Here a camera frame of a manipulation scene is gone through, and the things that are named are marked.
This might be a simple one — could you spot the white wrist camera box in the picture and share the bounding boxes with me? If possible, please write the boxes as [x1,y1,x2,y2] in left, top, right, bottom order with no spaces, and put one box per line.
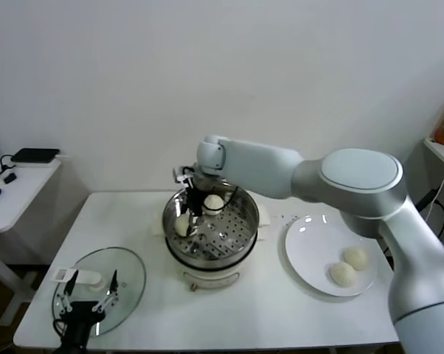
[173,166,194,184]

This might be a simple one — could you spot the white side desk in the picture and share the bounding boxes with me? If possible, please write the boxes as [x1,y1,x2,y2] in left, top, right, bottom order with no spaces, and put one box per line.
[0,154,75,327]

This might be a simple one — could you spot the thin black desk cable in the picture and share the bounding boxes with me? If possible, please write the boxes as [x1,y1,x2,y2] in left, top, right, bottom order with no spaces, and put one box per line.
[0,154,17,178]

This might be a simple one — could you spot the steel perforated steamer basket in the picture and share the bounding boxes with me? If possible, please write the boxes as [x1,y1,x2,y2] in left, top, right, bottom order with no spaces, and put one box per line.
[161,180,260,261]

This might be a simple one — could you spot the white desk with base frame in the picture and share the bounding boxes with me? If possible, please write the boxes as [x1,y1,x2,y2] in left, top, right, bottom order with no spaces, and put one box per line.
[423,136,444,178]

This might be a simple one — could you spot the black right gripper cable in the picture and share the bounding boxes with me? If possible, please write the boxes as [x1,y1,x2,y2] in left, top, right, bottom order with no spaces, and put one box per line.
[181,166,240,213]

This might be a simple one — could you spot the white electric cooker pot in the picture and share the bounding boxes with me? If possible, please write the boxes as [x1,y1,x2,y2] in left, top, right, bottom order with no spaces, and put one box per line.
[150,206,273,292]

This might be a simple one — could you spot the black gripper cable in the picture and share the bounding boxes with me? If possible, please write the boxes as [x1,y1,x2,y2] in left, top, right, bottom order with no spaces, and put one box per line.
[52,319,68,339]
[181,166,240,213]

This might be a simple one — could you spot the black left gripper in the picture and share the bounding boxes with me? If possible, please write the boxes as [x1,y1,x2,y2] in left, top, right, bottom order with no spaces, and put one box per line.
[57,269,119,354]

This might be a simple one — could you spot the black power cable with adapter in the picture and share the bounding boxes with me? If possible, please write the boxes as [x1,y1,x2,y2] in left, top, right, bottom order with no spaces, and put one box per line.
[413,187,444,244]

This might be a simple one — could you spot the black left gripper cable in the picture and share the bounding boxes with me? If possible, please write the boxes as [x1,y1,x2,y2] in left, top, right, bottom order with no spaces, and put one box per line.
[52,319,68,339]

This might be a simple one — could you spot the white round plate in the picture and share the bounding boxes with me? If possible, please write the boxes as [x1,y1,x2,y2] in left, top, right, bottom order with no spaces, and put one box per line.
[280,214,378,299]

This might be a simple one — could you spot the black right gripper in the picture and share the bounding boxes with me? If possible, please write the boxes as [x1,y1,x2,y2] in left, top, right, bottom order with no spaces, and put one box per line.
[181,184,210,237]

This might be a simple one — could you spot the black flat box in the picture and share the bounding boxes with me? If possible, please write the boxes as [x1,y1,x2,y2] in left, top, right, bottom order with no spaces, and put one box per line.
[10,148,60,165]

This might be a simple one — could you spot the white steamed baozi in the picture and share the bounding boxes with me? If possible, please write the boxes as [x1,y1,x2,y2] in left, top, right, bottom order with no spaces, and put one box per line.
[327,261,358,288]
[174,215,192,237]
[203,195,225,216]
[341,246,370,271]

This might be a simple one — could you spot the glass lid with white handle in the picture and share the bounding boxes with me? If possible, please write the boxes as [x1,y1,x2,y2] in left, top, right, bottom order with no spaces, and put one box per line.
[51,246,148,339]

